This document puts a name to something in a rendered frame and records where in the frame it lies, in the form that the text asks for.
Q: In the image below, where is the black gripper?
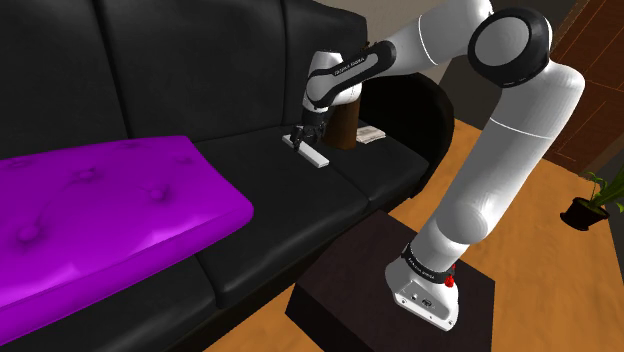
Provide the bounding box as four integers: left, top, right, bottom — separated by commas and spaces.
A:
290, 108, 328, 150

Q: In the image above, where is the white flat remote control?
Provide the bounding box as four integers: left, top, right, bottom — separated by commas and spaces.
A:
281, 134, 330, 169

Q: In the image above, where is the brown cylinder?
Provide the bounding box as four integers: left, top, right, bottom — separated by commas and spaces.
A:
322, 95, 362, 151

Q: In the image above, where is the black leather sofa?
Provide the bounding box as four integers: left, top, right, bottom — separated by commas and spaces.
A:
0, 0, 456, 352

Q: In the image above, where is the dark robot stand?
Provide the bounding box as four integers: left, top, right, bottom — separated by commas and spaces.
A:
284, 209, 496, 352

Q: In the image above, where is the purple tufted cushion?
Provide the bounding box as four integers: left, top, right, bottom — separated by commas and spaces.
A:
0, 134, 255, 347

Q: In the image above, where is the brown wooden door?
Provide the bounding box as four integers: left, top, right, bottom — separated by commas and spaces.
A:
541, 0, 624, 176

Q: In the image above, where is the potted green plant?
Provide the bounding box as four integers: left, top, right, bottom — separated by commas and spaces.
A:
558, 163, 624, 232

